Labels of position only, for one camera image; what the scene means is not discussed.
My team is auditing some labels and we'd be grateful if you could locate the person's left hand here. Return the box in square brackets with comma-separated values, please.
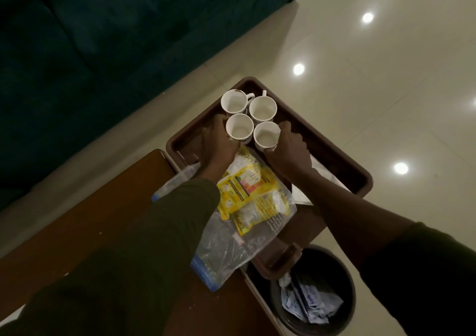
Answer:
[201, 114, 241, 178]

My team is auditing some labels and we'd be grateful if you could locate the person's right hand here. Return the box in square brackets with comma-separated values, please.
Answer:
[264, 121, 314, 179]

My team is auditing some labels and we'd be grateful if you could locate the white ceramic cup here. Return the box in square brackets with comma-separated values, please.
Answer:
[225, 113, 255, 144]
[220, 89, 256, 116]
[253, 121, 281, 152]
[248, 90, 278, 124]

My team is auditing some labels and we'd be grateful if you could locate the person's right forearm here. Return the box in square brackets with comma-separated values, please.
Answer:
[293, 168, 476, 336]

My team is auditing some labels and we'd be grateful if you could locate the person's left forearm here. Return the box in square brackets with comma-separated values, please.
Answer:
[15, 166, 222, 336]

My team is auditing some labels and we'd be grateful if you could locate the brown plastic tray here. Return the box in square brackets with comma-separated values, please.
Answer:
[165, 76, 374, 281]

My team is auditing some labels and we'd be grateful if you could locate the yellow printed packet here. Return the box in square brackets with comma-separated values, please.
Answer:
[234, 190, 291, 237]
[217, 147, 274, 222]

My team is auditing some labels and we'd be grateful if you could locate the white paper sheet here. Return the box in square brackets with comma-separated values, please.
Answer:
[291, 153, 351, 206]

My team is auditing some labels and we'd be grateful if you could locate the clear zip bag blue seal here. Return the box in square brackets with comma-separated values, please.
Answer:
[151, 162, 202, 203]
[190, 145, 297, 292]

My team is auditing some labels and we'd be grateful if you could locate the dark green sofa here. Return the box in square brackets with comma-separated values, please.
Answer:
[0, 0, 308, 212]

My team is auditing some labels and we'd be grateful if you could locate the black round trash bin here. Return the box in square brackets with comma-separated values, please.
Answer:
[269, 244, 357, 336]

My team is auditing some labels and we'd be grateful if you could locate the crumpled white paper waste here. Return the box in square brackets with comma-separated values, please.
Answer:
[279, 273, 344, 325]

